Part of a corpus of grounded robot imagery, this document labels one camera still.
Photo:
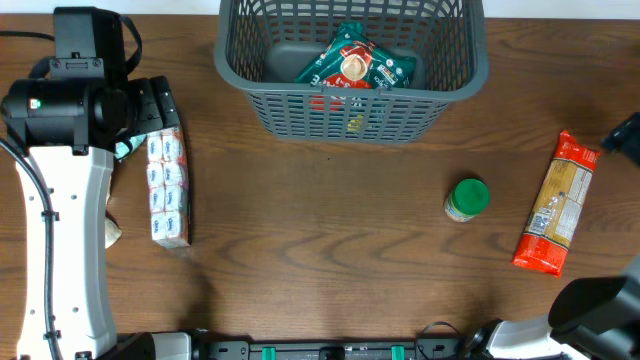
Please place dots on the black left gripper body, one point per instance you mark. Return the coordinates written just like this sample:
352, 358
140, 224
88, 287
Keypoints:
143, 109

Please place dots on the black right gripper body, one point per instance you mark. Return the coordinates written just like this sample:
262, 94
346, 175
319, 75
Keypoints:
625, 138

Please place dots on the teal wet wipes pack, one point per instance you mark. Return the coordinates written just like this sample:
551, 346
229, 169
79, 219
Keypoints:
126, 147

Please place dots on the Kleenex tissue multipack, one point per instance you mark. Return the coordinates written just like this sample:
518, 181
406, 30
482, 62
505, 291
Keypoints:
168, 182

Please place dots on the red spaghetti pasta packet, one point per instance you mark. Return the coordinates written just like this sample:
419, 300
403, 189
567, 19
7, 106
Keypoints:
549, 230

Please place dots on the green lid jar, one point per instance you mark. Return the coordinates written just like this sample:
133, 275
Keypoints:
469, 198

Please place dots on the green Nescafe coffee bag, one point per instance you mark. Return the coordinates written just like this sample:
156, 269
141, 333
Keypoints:
352, 61

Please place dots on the grey plastic basket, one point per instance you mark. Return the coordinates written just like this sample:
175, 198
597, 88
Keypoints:
264, 45

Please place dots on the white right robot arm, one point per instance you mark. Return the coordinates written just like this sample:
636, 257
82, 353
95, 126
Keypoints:
591, 318

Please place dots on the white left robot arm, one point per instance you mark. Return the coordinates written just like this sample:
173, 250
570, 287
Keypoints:
63, 123

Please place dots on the beige paper bag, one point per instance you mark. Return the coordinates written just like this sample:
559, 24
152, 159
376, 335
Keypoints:
112, 232

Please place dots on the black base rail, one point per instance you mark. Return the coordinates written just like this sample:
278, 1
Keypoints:
435, 347

